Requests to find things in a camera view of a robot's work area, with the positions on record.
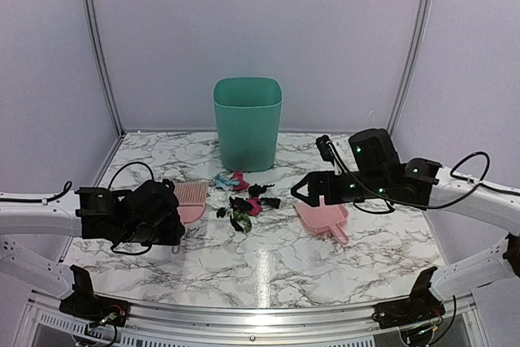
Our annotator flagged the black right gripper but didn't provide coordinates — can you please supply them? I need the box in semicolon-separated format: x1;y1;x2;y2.
291;171;388;209

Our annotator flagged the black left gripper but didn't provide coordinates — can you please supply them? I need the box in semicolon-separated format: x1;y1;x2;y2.
120;214;184;246

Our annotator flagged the pink plastic dustpan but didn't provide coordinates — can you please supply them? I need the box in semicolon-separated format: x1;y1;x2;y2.
294;202;349;245

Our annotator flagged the pink hand brush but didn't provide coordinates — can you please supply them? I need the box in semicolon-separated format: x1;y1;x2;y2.
171;182;210;255

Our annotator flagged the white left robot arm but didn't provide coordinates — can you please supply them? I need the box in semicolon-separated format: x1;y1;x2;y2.
1;180;185;319

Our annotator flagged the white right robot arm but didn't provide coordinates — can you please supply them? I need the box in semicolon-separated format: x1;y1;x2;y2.
291;128;519;321

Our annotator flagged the black paper scrap right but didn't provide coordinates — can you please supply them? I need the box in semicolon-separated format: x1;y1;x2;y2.
260;197;281;209

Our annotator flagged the black paper scrap upper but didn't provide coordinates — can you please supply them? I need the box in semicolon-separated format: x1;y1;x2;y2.
248;184;274;198

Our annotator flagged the magenta paper scrap lower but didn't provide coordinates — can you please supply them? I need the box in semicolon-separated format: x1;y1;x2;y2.
246;197;263;217

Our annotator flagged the magenta paper scrap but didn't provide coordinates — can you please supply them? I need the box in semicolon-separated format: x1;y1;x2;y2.
246;197;263;217
231;171;249;192

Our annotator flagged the small black paper scrap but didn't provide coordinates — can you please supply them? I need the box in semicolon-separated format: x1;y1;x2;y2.
216;207;228;219

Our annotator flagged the magenta paper scrap upper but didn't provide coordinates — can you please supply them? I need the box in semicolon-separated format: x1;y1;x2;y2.
231;171;249;192

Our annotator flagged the black paper scrap centre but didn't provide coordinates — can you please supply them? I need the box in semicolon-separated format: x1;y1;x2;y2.
229;197;253;213

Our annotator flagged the green black paper scrap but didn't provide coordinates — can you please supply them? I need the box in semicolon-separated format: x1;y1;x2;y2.
230;213;252;234

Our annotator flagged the teal plastic waste bin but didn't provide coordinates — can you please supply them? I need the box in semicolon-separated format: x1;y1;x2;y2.
213;77;283;172

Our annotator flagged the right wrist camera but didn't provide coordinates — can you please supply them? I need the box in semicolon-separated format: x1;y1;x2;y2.
315;135;334;163

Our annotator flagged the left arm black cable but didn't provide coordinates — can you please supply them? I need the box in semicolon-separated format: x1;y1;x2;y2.
0;162;155;257

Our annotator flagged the aluminium front rail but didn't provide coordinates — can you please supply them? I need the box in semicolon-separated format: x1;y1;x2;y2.
14;292;487;346

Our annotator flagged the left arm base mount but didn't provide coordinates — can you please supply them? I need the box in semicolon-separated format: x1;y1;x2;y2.
58;265;129;327

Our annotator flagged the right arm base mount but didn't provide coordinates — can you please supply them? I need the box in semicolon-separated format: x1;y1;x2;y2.
371;267;445;329

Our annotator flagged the left aluminium corner post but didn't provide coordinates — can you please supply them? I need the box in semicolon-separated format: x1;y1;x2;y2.
83;0;125;137

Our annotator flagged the aluminium corner post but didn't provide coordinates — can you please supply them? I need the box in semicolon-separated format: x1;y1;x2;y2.
387;0;431;136
83;0;125;137

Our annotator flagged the right aluminium corner post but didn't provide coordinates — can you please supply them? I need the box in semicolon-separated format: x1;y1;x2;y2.
387;0;431;136

